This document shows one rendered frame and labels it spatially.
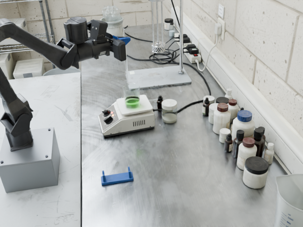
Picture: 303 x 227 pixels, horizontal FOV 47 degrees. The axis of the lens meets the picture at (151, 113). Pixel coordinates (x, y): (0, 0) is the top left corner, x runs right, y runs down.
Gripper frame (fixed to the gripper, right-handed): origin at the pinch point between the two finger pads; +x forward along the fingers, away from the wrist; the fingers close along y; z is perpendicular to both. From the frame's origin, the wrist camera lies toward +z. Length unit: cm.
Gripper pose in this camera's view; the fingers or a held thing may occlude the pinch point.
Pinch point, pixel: (121, 40)
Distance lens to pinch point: 117.9
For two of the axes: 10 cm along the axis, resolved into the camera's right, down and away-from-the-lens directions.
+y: -6.0, -3.9, 7.0
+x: 8.0, -3.3, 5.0
